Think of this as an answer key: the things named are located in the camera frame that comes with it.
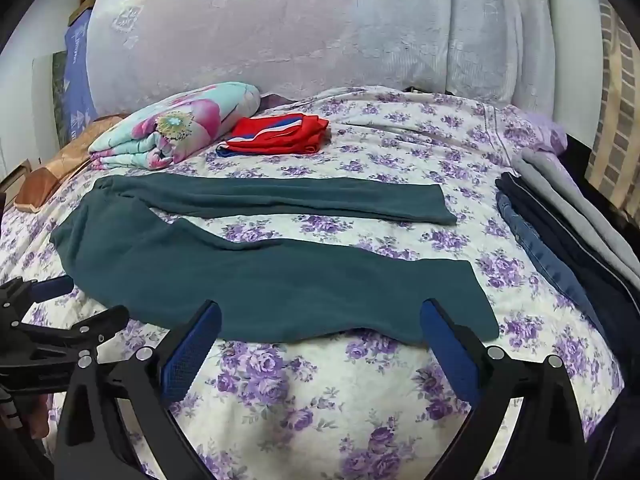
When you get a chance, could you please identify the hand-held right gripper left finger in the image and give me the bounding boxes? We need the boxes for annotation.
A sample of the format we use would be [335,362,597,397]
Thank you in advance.
[54,300,223,480]

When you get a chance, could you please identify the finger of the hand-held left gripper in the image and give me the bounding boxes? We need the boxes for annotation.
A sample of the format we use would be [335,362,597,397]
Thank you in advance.
[0,275,76,318]
[0,304,132,361]

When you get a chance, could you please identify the blue printed board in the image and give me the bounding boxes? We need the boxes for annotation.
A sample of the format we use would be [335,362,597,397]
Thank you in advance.
[64,10,101,138]

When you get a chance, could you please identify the teal green pants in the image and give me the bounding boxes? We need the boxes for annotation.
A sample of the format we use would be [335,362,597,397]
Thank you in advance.
[50,174,499,345]

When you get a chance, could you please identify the folded grey garment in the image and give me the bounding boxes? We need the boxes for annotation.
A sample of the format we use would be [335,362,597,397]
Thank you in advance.
[511,149,640,291]

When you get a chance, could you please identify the folded red striped garment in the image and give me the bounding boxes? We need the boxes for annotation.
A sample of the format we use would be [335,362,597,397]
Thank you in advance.
[216,115,331,157]

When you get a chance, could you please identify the brick pattern curtain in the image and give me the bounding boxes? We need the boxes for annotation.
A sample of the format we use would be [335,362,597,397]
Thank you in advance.
[584,0,640,211]

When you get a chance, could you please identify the purple floral bed sheet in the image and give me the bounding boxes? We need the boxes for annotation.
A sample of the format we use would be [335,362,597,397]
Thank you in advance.
[0,85,628,480]

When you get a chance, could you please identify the person's left hand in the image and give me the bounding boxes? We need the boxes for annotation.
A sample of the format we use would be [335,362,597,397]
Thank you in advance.
[22,394,53,440]

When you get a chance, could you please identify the green picture board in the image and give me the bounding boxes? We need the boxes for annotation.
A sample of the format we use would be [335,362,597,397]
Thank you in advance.
[51,51,72,147]

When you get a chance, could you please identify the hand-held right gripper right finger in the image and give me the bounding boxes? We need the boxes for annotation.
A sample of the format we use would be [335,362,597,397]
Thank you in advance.
[420,297,601,480]

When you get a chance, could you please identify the orange brown pillow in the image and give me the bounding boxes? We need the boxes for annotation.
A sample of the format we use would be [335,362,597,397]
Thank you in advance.
[14,114,128,212]

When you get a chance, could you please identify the folded floral blanket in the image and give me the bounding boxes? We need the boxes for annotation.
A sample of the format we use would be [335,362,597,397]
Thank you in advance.
[89,81,262,171]

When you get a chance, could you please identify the purple pillow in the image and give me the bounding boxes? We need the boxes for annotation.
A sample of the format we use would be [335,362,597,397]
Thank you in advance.
[505,105,569,157]

